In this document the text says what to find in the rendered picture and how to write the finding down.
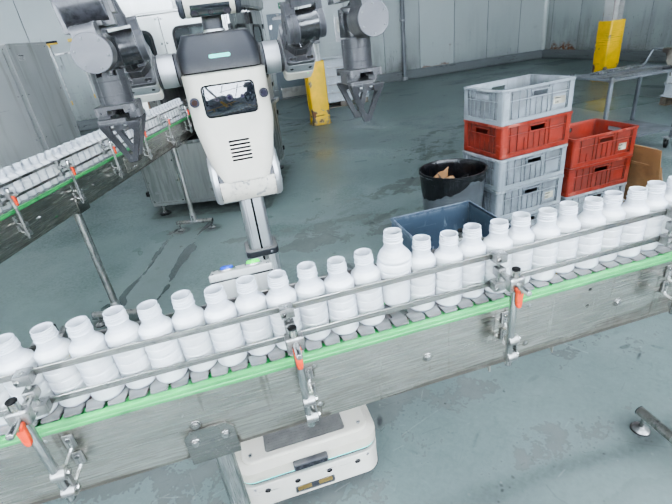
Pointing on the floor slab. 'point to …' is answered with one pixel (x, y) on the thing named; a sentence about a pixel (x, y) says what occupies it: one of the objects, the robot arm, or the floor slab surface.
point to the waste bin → (445, 190)
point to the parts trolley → (634, 95)
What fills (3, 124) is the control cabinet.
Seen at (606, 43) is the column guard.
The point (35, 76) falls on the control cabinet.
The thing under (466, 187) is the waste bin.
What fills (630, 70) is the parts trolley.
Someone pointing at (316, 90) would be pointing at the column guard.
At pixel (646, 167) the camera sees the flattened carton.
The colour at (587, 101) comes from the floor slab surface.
